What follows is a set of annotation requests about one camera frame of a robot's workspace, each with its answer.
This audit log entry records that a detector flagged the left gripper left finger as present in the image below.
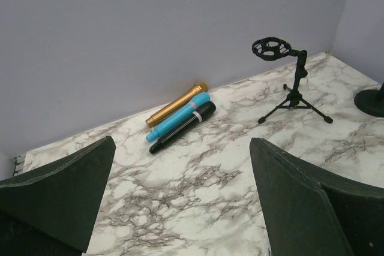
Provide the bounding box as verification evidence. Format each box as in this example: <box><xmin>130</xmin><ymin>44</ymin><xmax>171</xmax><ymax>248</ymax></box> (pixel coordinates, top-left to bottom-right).
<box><xmin>1</xmin><ymin>136</ymin><xmax>116</xmax><ymax>255</ymax></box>

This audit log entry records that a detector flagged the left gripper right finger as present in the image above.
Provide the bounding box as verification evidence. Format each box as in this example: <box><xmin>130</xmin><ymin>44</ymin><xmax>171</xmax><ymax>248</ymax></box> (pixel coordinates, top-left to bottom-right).
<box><xmin>250</xmin><ymin>138</ymin><xmax>383</xmax><ymax>255</ymax></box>

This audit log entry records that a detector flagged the black microphone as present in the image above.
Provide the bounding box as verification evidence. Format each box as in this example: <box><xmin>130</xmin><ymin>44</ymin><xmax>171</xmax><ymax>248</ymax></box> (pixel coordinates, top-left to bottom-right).
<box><xmin>149</xmin><ymin>101</ymin><xmax>216</xmax><ymax>154</ymax></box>

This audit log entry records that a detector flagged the blue microphone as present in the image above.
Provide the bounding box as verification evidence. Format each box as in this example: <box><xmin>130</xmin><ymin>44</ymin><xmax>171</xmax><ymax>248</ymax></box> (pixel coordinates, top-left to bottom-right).
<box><xmin>146</xmin><ymin>92</ymin><xmax>211</xmax><ymax>142</ymax></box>

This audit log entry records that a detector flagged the gold microphone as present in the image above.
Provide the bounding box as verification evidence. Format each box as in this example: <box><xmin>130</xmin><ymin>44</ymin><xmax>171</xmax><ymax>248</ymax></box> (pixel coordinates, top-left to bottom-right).
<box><xmin>145</xmin><ymin>82</ymin><xmax>209</xmax><ymax>127</ymax></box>

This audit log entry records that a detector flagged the black tripod microphone stand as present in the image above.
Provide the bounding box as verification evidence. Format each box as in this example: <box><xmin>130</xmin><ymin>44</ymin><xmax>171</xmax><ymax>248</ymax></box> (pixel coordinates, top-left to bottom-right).
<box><xmin>251</xmin><ymin>37</ymin><xmax>333</xmax><ymax>124</ymax></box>

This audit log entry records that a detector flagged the black shock-mount round-base stand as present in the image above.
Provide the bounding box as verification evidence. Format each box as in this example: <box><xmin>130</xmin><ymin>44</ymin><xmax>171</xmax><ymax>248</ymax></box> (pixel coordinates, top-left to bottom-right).
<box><xmin>354</xmin><ymin>84</ymin><xmax>384</xmax><ymax>118</ymax></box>

